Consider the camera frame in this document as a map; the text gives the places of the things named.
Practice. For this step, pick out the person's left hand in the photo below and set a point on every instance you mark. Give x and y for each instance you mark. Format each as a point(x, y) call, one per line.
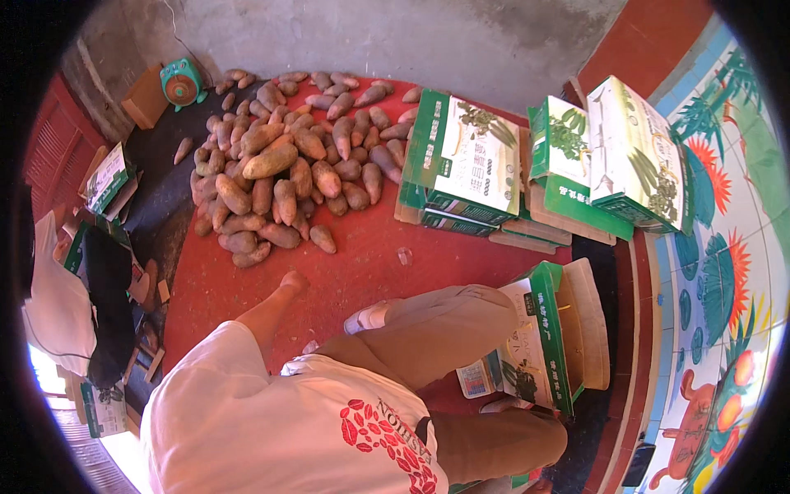
point(294, 283)

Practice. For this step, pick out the person's left fingers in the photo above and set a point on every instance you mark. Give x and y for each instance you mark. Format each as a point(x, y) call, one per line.
point(300, 280)

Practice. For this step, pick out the white paper scrap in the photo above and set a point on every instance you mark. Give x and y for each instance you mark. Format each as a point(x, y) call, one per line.
point(310, 347)

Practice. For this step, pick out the red carpet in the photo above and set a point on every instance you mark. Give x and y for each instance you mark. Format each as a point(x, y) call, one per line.
point(370, 259)

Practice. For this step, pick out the pile of sweet potatoes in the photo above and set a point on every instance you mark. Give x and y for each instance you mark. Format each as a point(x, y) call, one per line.
point(278, 167)

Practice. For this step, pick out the person's body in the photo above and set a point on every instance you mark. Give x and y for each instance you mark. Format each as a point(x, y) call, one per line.
point(259, 420)

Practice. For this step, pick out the person's legs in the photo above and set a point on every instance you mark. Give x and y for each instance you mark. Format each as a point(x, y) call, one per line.
point(444, 333)

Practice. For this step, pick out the black ground sheet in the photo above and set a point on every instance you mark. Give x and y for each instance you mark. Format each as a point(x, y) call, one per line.
point(157, 167)

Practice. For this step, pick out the black cloth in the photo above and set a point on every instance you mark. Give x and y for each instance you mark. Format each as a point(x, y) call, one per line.
point(111, 309)

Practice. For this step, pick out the white blue scale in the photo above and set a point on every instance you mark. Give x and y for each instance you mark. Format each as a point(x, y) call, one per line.
point(475, 378)

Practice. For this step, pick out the large green white carton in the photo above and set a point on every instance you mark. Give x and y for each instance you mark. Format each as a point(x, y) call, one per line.
point(469, 160)

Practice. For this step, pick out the small green white carton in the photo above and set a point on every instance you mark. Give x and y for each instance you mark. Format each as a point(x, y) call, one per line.
point(108, 179)

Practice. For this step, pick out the teal small fan heater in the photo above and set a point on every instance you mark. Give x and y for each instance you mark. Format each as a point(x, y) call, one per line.
point(181, 82)

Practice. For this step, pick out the stack of flat cartons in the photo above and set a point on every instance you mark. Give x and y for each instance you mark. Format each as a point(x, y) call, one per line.
point(531, 231)

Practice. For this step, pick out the upright green white carton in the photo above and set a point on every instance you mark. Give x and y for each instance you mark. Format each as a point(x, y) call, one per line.
point(105, 410)

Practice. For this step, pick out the brown cardboard box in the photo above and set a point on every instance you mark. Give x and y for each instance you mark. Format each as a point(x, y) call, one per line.
point(145, 99)

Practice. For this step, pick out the open green white carton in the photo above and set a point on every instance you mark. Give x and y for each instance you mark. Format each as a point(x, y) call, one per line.
point(555, 333)

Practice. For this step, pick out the red slatted door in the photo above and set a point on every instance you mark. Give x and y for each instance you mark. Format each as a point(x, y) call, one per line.
point(58, 148)

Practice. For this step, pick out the green white carton leaf print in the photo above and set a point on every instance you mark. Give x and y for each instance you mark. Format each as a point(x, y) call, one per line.
point(565, 154)

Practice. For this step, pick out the tall green white carton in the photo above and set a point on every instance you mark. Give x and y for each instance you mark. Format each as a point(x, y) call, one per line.
point(635, 154)

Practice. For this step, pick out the black phone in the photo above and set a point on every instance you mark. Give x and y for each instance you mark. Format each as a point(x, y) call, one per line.
point(639, 464)

